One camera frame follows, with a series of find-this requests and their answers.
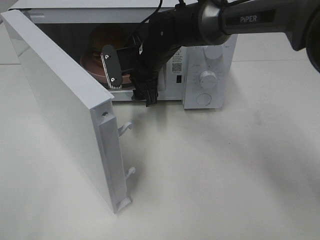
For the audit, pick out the pink round plate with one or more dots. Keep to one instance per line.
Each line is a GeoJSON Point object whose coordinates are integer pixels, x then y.
{"type": "Point", "coordinates": [97, 71]}

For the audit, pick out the burger with lettuce and tomato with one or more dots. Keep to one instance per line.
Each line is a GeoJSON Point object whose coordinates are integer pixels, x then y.
{"type": "Point", "coordinates": [106, 34]}

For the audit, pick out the round white door-release button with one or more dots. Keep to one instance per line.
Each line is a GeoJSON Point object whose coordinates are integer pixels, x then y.
{"type": "Point", "coordinates": [203, 99]}

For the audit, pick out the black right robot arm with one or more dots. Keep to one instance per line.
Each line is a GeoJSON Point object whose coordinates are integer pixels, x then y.
{"type": "Point", "coordinates": [207, 23]}

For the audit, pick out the white warning label sticker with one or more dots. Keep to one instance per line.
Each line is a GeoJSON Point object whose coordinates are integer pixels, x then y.
{"type": "Point", "coordinates": [177, 61]}

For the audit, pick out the upper white control knob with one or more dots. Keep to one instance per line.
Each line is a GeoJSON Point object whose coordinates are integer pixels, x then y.
{"type": "Point", "coordinates": [213, 52]}

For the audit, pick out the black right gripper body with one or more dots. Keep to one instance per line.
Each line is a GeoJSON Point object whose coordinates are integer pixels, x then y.
{"type": "Point", "coordinates": [142, 60]}

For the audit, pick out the white microwave door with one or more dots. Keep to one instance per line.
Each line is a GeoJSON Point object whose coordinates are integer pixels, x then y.
{"type": "Point", "coordinates": [76, 106]}

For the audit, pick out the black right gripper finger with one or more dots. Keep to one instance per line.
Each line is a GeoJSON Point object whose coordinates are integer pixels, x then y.
{"type": "Point", "coordinates": [145, 89]}
{"type": "Point", "coordinates": [112, 67]}

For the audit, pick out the white timer knob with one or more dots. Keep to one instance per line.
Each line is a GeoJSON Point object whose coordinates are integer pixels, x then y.
{"type": "Point", "coordinates": [208, 79]}

